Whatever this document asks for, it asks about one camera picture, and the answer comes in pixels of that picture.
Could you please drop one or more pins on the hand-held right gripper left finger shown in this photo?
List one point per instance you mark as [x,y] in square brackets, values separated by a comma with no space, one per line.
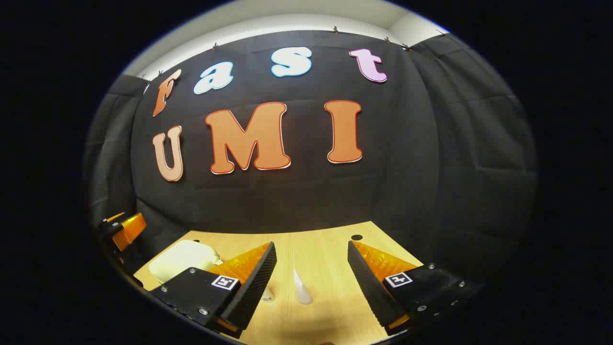
[256,287]

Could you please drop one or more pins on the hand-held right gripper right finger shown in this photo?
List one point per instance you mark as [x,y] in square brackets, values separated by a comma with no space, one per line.
[371,287]

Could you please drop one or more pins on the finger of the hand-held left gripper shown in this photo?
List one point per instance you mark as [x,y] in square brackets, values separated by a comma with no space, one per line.
[110,226]
[129,230]

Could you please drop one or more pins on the small white labelled bottle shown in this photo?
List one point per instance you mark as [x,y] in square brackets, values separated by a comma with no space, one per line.
[268,295]

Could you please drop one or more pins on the white cosmetic tube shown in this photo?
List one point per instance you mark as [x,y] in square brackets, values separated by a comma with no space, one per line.
[301,290]

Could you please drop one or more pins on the pale yellow suitcase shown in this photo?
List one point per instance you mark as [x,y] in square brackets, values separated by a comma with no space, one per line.
[184,258]

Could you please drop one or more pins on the black backdrop cloth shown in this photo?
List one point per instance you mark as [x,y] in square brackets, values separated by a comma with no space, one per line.
[297,201]

